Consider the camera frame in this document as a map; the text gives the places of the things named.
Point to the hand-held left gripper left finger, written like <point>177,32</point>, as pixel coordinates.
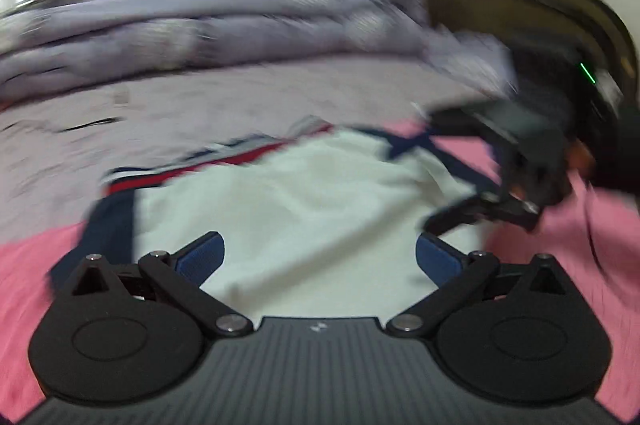
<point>202,255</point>

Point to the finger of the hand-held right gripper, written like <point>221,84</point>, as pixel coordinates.
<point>475,207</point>
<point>460,121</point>

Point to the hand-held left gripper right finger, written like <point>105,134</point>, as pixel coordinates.
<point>435,257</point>

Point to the white and navy jacket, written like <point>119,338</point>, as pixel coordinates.
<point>310,205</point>

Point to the pink blanket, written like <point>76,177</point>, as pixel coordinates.
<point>575,245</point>

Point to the lilac butterfly bed sheet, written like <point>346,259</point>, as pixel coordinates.
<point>225,105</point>

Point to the purple patterned quilt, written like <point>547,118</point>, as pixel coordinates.
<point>225,20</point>

